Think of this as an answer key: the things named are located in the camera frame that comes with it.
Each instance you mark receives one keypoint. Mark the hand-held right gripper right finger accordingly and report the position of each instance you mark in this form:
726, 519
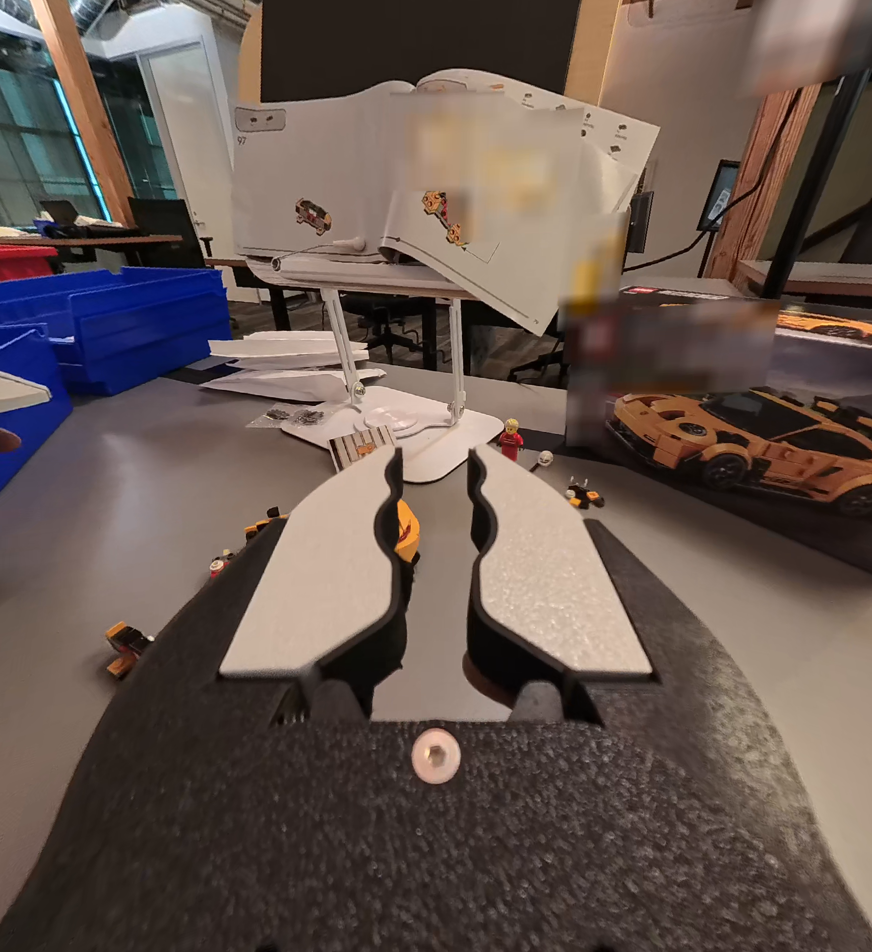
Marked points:
555, 587

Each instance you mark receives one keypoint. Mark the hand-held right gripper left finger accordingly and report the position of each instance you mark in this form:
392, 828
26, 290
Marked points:
317, 587

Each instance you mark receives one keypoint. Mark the black orange lego subassembly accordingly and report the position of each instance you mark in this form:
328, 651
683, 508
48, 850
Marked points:
129, 643

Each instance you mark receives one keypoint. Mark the small black orange lego assembly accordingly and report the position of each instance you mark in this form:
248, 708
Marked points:
585, 494

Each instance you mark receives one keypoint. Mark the orange lego car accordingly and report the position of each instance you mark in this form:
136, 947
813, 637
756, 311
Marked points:
406, 532

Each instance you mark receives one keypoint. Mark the white lego helmet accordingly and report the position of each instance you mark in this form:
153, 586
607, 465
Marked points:
544, 459

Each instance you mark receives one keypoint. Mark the red lego minifigure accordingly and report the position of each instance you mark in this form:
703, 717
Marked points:
510, 442

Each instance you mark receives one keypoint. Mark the lego set box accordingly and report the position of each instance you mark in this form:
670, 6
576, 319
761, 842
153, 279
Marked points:
778, 446

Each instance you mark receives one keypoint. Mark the lego instruction booklet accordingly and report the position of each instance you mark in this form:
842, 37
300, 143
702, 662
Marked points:
317, 163

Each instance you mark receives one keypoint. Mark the blue plastic bin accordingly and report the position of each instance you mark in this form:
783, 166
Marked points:
146, 282
153, 349
12, 461

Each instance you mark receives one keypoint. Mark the red plastic bin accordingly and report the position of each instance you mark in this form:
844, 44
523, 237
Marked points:
4, 264

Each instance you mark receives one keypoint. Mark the sticker sheet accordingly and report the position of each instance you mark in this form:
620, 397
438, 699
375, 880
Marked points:
361, 448

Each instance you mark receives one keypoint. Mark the wooden top desk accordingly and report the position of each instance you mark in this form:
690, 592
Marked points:
71, 239

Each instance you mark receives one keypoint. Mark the clear bag of small parts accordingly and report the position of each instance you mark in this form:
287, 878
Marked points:
287, 418

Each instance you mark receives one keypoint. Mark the white book stand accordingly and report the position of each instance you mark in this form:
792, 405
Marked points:
436, 446

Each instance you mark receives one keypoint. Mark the open laptop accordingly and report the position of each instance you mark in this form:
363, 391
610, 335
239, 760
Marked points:
71, 212

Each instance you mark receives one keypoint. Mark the black swivel chair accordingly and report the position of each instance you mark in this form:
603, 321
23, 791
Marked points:
388, 323

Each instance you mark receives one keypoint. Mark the wooden table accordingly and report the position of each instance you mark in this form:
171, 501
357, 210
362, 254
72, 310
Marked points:
838, 275

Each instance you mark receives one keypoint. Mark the black metal pole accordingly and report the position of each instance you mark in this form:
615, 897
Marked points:
823, 178

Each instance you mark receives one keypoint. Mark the black panel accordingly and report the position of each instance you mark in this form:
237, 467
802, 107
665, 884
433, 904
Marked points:
421, 44

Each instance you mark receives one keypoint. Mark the wooden post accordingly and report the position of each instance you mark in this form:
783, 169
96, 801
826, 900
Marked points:
771, 178
79, 97

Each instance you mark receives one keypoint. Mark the wall-mounted monitor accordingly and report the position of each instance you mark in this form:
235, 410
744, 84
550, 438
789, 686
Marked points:
719, 193

